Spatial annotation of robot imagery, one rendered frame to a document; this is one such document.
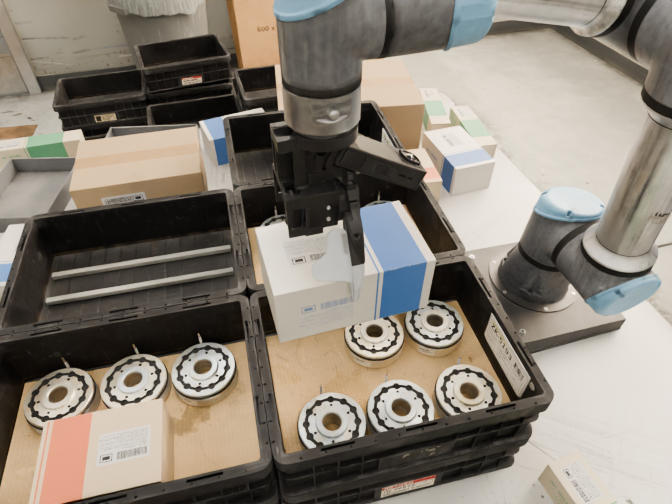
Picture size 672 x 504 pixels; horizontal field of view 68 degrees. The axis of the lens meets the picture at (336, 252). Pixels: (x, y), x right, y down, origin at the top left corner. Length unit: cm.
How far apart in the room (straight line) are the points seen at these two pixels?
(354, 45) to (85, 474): 62
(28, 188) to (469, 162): 124
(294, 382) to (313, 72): 55
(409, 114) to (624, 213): 74
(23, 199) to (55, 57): 238
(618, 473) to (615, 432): 8
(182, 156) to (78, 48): 261
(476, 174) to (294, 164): 97
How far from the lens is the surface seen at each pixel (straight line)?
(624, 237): 90
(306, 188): 53
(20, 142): 178
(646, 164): 82
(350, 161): 52
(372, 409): 80
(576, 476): 94
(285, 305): 58
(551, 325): 111
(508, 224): 138
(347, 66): 45
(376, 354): 85
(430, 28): 47
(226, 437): 82
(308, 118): 47
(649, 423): 112
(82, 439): 80
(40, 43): 390
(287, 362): 88
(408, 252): 62
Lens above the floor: 156
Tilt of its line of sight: 44 degrees down
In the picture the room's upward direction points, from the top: straight up
